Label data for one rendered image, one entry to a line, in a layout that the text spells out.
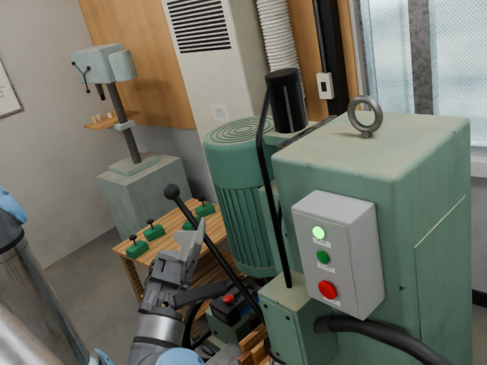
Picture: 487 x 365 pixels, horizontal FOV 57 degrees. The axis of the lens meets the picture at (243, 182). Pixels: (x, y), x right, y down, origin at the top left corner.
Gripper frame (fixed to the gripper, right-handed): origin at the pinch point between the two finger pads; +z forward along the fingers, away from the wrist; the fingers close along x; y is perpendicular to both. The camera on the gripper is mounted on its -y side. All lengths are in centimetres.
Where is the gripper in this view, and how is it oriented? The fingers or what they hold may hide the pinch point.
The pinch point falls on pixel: (196, 229)
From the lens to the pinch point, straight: 98.6
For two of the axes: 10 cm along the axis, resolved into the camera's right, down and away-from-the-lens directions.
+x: -3.8, 4.2, 8.2
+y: -9.1, -3.3, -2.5
